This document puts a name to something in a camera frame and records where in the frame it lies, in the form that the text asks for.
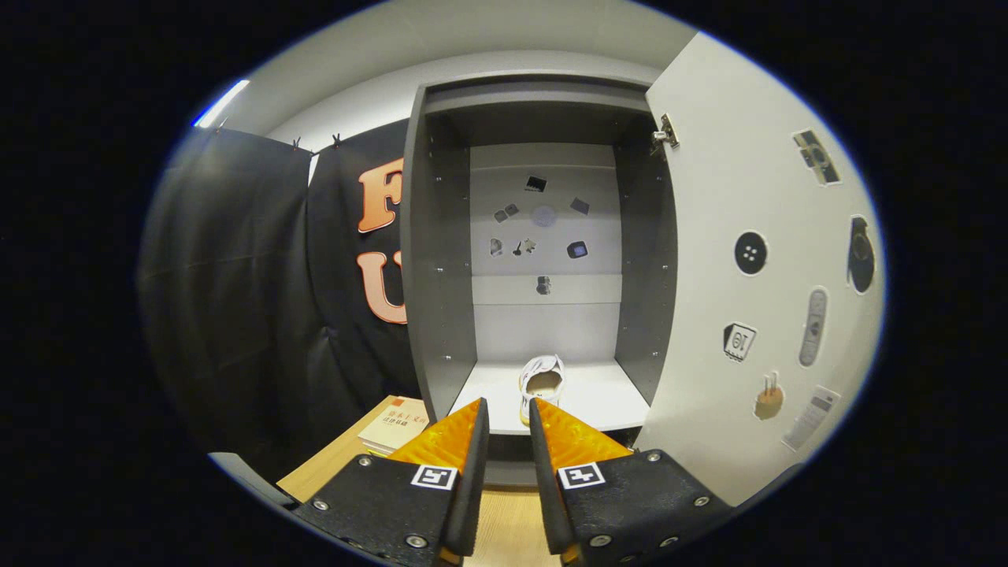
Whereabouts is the white shoe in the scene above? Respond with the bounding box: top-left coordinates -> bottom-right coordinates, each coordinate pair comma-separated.
518,354 -> 566,426

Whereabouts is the black backdrop cloth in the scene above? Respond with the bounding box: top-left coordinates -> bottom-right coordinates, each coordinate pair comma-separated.
138,118 -> 422,485

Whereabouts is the beige shoe cabinet door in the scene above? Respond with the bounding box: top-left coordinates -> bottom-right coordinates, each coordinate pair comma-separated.
634,31 -> 887,509

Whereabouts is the beige orange cover book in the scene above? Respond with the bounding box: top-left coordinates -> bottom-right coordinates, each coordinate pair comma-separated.
358,395 -> 430,458

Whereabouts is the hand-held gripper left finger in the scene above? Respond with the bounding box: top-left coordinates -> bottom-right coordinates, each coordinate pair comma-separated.
293,398 -> 491,567

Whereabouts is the dark grey shoe cabinet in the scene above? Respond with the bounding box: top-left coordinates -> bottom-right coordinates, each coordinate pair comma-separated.
400,75 -> 678,485

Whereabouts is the long ceiling light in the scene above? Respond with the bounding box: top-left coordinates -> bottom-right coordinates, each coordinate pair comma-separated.
193,79 -> 251,128

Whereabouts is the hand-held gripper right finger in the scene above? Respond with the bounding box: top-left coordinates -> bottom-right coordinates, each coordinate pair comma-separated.
528,398 -> 737,567

